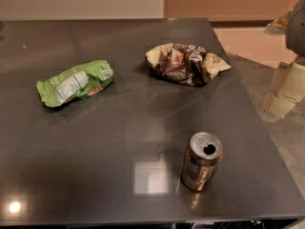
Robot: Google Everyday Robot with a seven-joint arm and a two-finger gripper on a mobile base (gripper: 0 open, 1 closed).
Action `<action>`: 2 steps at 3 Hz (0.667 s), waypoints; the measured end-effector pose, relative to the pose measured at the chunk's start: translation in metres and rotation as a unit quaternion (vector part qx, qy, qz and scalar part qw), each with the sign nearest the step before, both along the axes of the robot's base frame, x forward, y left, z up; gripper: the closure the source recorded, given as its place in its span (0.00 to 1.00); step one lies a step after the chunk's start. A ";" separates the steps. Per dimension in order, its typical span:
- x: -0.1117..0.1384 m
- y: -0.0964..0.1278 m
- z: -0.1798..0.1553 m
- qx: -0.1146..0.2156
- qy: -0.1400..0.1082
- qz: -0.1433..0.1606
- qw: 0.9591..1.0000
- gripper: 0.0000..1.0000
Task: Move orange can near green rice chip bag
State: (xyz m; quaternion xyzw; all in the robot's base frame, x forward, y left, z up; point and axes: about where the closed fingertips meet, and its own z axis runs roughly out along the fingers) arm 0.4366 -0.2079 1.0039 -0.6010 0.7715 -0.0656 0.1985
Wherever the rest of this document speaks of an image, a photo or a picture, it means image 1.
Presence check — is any brown white chip bag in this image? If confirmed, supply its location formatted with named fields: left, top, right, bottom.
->
left=146, top=43, right=231, bottom=87

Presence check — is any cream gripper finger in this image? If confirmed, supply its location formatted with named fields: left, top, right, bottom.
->
left=260, top=56, right=305, bottom=122

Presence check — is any orange soda can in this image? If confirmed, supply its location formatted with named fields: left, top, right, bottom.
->
left=180, top=132, right=223, bottom=192

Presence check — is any green rice chip bag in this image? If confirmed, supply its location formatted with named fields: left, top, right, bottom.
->
left=36, top=59, right=114, bottom=108

